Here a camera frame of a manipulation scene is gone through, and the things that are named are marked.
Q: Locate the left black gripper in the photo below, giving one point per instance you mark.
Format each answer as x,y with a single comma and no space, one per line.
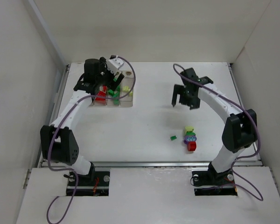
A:
112,80

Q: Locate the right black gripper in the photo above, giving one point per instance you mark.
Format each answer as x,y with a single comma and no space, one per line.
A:
185,96

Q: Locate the small yellow lego piece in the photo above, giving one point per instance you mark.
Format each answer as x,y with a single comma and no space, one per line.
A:
126,89

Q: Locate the purple flower lego brick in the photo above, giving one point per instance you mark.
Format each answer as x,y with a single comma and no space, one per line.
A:
189,138

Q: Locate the red cylinder lego brick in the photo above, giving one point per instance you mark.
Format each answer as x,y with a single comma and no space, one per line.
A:
191,146

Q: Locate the green long lego brick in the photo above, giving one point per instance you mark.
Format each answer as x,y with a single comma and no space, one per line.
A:
113,94

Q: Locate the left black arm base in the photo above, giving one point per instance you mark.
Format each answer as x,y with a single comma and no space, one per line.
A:
99,186

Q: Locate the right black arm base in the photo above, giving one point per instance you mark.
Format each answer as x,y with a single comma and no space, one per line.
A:
206,184

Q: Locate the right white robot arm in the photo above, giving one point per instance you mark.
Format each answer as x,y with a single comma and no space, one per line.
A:
240,125

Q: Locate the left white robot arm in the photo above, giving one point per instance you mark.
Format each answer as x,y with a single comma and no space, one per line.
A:
57,139

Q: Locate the clear container far right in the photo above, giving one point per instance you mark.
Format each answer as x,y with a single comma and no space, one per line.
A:
128,80

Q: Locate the clear container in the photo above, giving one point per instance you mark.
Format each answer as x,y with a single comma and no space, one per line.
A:
110,100
128,80
104,103
92,102

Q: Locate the clear container far left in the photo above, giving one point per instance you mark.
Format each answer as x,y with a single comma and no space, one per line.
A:
92,102

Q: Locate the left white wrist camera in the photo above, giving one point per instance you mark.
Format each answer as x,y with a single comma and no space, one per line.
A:
114,64

